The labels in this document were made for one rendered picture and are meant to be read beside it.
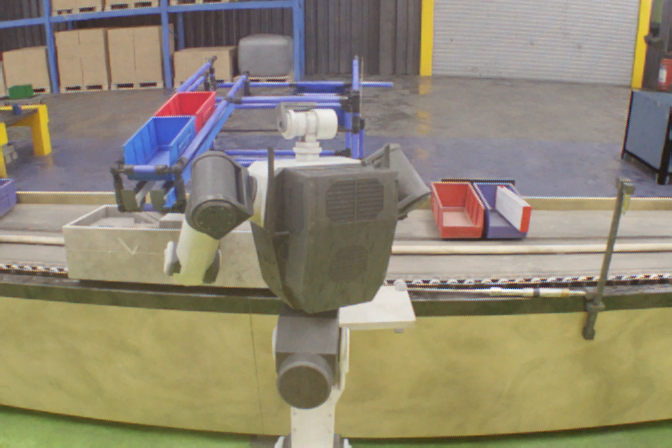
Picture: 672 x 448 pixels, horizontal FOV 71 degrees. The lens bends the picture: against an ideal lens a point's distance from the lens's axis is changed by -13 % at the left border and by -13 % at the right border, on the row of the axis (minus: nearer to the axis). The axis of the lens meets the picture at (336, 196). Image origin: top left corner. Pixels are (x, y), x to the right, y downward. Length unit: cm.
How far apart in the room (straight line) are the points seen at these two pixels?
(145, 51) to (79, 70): 161
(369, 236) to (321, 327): 23
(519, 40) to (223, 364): 1118
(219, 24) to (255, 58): 192
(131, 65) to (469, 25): 731
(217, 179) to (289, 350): 38
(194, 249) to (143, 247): 74
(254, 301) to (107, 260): 55
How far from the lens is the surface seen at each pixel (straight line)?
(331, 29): 1194
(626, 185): 178
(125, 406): 237
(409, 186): 122
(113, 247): 193
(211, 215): 101
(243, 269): 180
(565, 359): 216
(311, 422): 136
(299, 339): 112
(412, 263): 209
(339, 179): 98
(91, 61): 1182
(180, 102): 225
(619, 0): 1338
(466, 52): 1217
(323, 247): 100
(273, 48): 1060
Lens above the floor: 175
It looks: 21 degrees down
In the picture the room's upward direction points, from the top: straight up
